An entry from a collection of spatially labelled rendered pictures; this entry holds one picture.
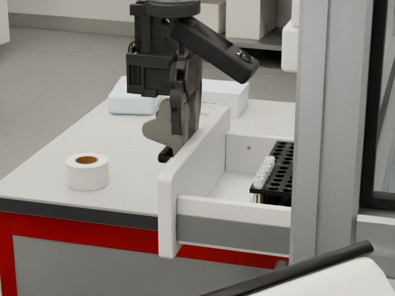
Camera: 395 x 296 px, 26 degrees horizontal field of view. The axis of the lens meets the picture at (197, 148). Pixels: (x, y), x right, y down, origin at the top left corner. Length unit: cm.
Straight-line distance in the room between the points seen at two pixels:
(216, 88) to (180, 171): 74
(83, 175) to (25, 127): 272
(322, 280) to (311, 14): 28
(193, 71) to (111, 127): 61
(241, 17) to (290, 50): 320
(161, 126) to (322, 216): 60
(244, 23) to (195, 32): 403
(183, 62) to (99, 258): 44
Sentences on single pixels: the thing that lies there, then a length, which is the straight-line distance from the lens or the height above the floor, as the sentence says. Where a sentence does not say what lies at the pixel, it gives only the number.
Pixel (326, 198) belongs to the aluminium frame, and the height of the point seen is 110.
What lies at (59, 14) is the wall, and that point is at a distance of 609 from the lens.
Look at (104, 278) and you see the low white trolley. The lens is 140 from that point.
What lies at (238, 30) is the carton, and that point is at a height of 20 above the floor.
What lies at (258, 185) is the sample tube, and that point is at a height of 90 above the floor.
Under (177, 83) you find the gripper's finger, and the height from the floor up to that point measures 101.
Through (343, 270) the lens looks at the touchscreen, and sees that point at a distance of 23.
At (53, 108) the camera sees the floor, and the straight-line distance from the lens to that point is 436.
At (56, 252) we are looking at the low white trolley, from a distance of 142.
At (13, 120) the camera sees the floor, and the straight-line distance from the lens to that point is 420.
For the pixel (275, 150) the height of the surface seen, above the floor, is 90.
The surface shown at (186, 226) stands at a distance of 103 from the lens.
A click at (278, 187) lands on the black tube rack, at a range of 104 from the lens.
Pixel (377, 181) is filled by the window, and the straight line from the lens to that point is 53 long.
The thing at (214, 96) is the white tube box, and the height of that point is 80.
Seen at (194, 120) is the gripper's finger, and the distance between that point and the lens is 114.
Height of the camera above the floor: 130
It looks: 20 degrees down
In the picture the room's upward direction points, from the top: straight up
